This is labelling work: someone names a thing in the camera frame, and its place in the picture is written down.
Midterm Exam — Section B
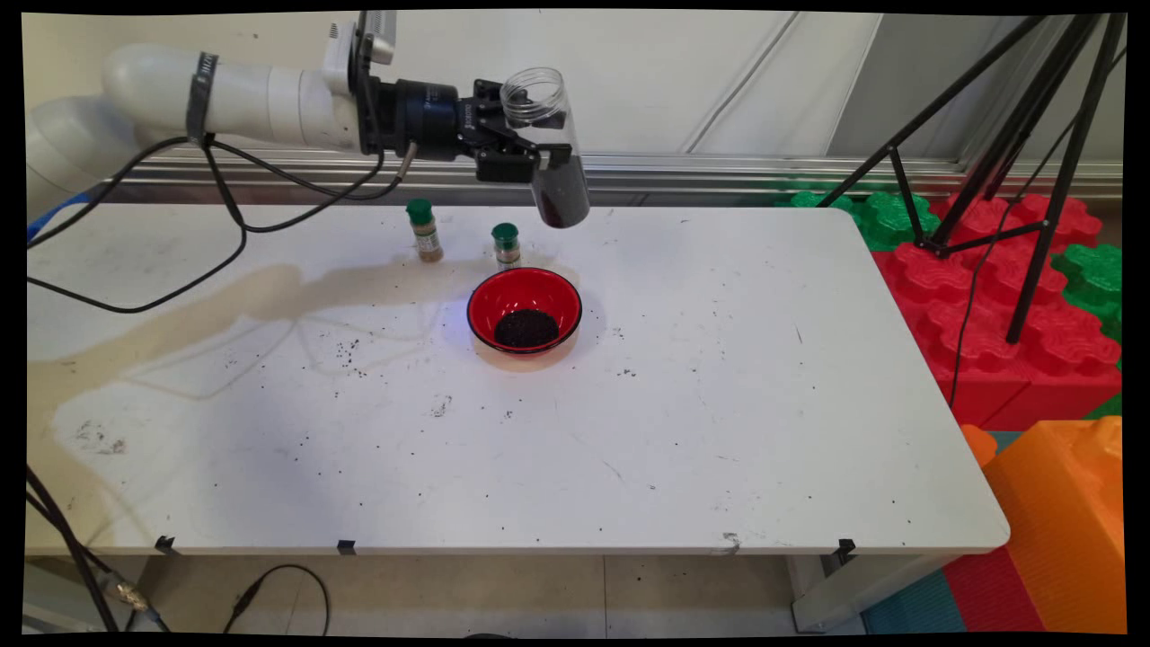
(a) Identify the red bowl with black rim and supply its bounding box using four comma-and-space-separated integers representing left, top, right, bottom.
466, 267, 584, 357

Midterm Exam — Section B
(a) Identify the clear jar with black granules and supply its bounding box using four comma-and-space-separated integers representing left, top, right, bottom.
499, 66, 592, 230

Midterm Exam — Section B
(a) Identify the teal floor mat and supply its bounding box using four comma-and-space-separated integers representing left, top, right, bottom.
861, 569, 969, 635

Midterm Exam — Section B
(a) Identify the black floor cable with plug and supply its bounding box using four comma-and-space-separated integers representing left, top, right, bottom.
222, 563, 330, 635

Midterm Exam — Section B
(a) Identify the thin black tripod cable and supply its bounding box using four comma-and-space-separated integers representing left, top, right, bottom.
947, 49, 1128, 411

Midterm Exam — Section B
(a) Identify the blue foam block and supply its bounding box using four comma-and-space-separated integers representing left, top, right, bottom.
27, 190, 93, 245

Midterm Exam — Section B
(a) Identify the red floor mat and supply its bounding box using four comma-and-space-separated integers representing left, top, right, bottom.
942, 546, 1048, 635

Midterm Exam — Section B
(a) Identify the large orange foam block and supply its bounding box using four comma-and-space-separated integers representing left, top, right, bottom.
982, 417, 1128, 635

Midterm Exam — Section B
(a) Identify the black strap on arm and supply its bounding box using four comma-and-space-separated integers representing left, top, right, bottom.
185, 51, 219, 143

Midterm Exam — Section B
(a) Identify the green capped spice bottle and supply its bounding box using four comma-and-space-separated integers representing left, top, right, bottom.
491, 222, 523, 272
405, 199, 445, 264

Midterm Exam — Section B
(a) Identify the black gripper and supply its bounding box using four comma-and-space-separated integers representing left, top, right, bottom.
358, 76, 575, 187

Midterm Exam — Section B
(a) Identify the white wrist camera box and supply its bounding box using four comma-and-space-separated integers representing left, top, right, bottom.
322, 11, 399, 95

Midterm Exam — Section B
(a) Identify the white table leg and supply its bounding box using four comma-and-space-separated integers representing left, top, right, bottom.
789, 552, 958, 634

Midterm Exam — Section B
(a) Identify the black cable bundle with connector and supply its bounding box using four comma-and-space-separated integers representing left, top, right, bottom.
27, 463, 173, 635

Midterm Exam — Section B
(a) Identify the pile of black granules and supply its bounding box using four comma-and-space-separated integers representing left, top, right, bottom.
493, 307, 561, 350

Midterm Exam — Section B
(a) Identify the black tripod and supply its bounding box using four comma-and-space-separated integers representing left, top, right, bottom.
816, 13, 1128, 346

